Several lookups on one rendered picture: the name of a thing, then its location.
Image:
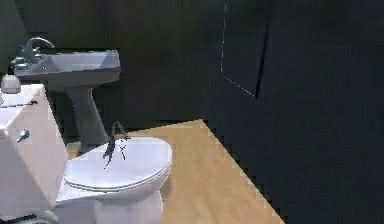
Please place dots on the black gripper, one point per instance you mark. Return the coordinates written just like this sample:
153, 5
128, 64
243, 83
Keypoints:
109, 151

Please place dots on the white toilet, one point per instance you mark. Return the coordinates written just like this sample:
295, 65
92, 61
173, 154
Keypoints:
33, 173

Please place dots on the silver toilet flush lever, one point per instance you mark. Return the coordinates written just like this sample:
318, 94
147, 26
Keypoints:
23, 135

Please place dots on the white round container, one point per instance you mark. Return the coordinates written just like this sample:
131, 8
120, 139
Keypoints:
10, 83

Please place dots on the silver curved faucet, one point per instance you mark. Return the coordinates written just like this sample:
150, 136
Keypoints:
30, 46

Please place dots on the dark flat panel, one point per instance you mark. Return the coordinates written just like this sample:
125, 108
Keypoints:
243, 50

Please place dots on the grey pedestal sink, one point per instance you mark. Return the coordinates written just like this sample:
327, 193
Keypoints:
76, 68

